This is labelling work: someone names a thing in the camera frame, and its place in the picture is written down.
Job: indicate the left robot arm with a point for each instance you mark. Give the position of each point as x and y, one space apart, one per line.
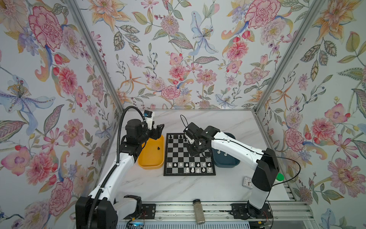
100 209

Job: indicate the white bottle green cap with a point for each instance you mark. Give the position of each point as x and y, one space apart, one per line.
280 177

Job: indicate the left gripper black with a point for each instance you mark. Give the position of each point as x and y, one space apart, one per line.
155 132

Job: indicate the white chess pieces row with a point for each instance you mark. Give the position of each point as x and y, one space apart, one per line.
181 168

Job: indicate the black white chess board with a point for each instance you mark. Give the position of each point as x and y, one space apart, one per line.
177 152

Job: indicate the small white alarm clock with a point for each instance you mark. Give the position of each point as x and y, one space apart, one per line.
247 183

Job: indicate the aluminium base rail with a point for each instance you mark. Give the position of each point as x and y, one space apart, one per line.
222 211

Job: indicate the teal plastic tray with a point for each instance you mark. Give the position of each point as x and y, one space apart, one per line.
224 161

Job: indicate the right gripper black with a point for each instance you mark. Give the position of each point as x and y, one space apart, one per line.
196 143

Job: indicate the glass spice jar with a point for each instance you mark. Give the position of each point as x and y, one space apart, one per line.
198 212

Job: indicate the black chess pieces row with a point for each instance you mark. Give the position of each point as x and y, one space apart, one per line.
177 138

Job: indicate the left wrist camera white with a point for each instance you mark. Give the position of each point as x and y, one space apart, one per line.
148 117

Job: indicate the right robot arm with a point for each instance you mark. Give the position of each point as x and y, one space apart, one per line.
264 163

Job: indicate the yellow plastic tray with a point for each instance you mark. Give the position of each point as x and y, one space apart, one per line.
150 157

